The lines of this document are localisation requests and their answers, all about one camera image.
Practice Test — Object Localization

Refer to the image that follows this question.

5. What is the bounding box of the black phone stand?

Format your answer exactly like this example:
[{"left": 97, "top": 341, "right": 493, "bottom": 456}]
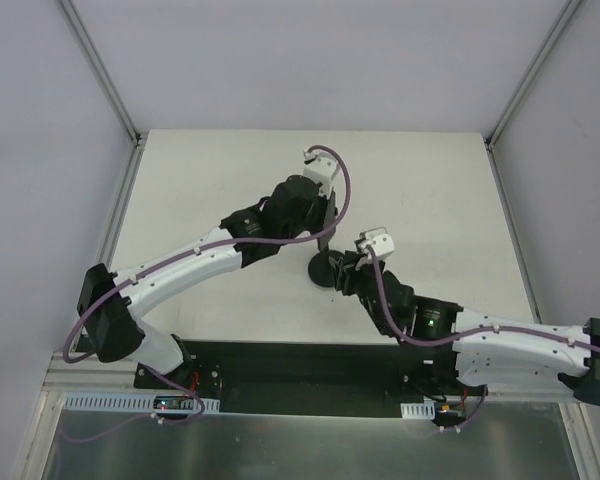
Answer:
[{"left": 308, "top": 249, "right": 344, "bottom": 289}]

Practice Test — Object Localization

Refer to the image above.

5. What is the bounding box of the left white cable duct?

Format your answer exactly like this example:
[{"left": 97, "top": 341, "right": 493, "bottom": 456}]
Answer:
[{"left": 64, "top": 393, "right": 220, "bottom": 415}]

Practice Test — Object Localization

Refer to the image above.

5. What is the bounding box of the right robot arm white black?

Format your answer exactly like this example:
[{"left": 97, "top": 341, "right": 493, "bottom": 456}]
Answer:
[{"left": 327, "top": 252, "right": 600, "bottom": 407}]

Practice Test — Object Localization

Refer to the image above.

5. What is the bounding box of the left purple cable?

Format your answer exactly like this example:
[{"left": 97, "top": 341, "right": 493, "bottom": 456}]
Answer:
[{"left": 62, "top": 144, "right": 352, "bottom": 364}]

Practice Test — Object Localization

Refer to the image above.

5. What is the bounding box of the white cable duct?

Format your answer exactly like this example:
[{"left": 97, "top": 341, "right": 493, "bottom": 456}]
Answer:
[
  {"left": 64, "top": 393, "right": 220, "bottom": 415},
  {"left": 400, "top": 401, "right": 436, "bottom": 421}
]

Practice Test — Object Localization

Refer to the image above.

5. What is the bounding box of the right aluminium frame post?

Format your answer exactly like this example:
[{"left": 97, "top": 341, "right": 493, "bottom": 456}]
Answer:
[{"left": 484, "top": 0, "right": 586, "bottom": 151}]

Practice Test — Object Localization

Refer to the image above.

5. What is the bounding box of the right white cable duct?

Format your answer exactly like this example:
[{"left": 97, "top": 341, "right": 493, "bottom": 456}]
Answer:
[{"left": 400, "top": 401, "right": 436, "bottom": 421}]

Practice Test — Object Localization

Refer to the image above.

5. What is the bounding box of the aluminium frame post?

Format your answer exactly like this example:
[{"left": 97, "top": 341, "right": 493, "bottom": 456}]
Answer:
[
  {"left": 55, "top": 0, "right": 142, "bottom": 146},
  {"left": 484, "top": 0, "right": 586, "bottom": 151}
]

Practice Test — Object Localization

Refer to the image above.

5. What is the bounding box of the left aluminium frame post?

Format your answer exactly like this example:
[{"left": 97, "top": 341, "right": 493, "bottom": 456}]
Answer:
[{"left": 55, "top": 0, "right": 142, "bottom": 146}]

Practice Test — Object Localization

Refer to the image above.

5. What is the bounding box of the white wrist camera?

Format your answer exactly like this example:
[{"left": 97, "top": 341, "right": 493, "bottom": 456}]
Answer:
[
  {"left": 302, "top": 150, "right": 340, "bottom": 198},
  {"left": 355, "top": 227, "right": 395, "bottom": 263}
]

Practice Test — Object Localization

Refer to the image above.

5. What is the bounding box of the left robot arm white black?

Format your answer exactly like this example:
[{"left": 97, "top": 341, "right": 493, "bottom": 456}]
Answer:
[{"left": 77, "top": 175, "right": 336, "bottom": 389}]

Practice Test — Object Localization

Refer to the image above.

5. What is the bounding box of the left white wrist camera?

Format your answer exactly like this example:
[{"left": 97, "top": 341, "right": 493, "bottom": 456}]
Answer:
[{"left": 302, "top": 150, "right": 340, "bottom": 198}]

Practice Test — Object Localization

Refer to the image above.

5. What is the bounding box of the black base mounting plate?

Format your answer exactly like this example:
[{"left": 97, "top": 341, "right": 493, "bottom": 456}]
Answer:
[{"left": 132, "top": 339, "right": 481, "bottom": 416}]

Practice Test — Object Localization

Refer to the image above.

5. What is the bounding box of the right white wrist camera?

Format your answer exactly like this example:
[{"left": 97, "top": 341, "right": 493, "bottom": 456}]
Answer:
[{"left": 355, "top": 227, "right": 395, "bottom": 263}]

